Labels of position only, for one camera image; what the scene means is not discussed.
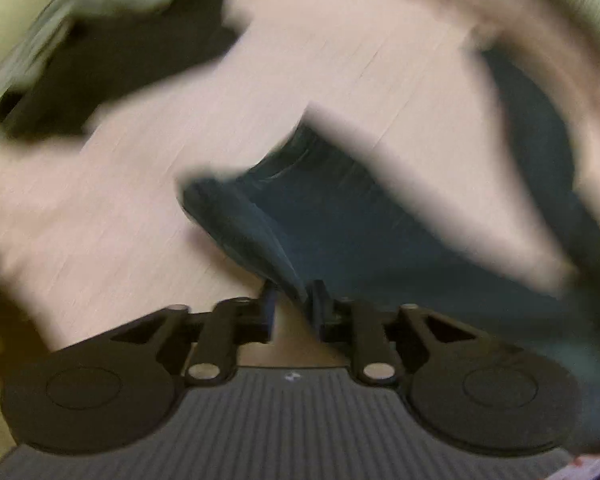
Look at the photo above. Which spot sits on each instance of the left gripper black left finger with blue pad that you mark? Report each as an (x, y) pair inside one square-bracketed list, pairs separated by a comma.
[(115, 388)]

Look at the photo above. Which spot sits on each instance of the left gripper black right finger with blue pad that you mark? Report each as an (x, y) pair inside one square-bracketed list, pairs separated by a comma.
[(462, 385)]

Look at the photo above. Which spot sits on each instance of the dark blue denim jeans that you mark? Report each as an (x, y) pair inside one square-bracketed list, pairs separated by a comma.
[(311, 212)]

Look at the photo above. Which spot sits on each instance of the pink grey striped bedspread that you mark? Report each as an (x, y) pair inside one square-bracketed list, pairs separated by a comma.
[(91, 234)]

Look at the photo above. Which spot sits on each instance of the black garment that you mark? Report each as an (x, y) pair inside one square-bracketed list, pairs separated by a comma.
[(104, 59)]

